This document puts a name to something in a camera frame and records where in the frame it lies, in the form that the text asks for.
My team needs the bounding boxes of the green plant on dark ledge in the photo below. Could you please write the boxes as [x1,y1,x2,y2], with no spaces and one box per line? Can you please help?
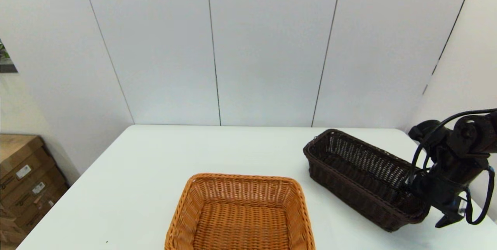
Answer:
[0,40,18,73]

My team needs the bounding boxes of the black looped gripper cable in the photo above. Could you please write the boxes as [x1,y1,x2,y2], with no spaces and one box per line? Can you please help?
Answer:
[464,166,496,226]

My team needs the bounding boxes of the dark brown wicker basket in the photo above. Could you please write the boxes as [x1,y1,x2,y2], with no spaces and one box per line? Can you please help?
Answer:
[303,129,432,232]

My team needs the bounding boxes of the brown cardboard box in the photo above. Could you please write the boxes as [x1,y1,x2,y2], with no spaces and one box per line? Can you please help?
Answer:
[0,188,71,250]
[0,167,70,219]
[0,134,59,192]

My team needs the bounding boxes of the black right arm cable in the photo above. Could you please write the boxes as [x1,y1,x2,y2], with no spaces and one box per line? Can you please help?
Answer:
[410,108,497,184]

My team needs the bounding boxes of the orange wicker basket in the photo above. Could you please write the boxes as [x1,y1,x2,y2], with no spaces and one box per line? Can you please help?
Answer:
[165,173,315,250]

